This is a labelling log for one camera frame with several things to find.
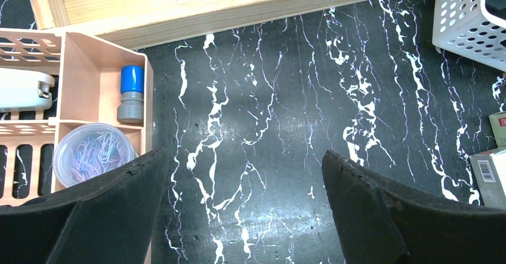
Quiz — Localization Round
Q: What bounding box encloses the white perforated laundry basket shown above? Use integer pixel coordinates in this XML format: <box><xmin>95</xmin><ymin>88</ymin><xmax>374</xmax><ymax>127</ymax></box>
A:
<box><xmin>432</xmin><ymin>0</ymin><xmax>505</xmax><ymax>72</ymax></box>

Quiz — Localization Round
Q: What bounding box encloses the small white red box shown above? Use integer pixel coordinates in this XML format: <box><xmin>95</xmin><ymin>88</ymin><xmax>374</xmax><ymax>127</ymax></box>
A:
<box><xmin>489</xmin><ymin>112</ymin><xmax>506</xmax><ymax>148</ymax></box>

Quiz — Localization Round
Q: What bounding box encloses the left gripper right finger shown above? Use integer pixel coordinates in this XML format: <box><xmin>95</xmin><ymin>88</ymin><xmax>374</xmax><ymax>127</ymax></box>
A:
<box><xmin>322</xmin><ymin>150</ymin><xmax>505</xmax><ymax>263</ymax></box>

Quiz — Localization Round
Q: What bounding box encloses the wooden hanger rack frame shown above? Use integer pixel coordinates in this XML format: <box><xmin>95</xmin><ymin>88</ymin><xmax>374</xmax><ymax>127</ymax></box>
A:
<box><xmin>30</xmin><ymin>0</ymin><xmax>366</xmax><ymax>49</ymax></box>

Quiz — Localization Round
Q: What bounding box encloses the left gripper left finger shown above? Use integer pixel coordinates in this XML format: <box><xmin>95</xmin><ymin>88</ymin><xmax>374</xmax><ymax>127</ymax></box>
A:
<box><xmin>1</xmin><ymin>148</ymin><xmax>168</xmax><ymax>263</ymax></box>

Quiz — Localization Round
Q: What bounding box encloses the white stapler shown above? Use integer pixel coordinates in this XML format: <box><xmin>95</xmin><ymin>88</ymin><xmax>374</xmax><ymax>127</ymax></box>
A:
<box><xmin>1</xmin><ymin>68</ymin><xmax>55</xmax><ymax>113</ymax></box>

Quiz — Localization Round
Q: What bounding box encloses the peach mesh file organizer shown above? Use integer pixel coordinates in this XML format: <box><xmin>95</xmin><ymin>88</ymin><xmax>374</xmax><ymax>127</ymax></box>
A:
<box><xmin>1</xmin><ymin>28</ymin><xmax>153</xmax><ymax>205</ymax></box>

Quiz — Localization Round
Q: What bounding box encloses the clear paperclip jar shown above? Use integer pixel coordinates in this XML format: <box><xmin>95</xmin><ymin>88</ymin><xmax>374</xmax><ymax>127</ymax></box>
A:
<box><xmin>53</xmin><ymin>123</ymin><xmax>138</xmax><ymax>188</ymax></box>

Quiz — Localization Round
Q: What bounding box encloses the grey barcode box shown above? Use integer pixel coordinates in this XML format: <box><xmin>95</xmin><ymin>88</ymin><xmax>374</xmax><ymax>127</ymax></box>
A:
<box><xmin>470</xmin><ymin>148</ymin><xmax>505</xmax><ymax>210</ymax></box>

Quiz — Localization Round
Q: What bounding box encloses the blue grey stamp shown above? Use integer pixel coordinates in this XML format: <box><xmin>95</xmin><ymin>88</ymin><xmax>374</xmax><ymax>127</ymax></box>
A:
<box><xmin>116</xmin><ymin>65</ymin><xmax>144</xmax><ymax>124</ymax></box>

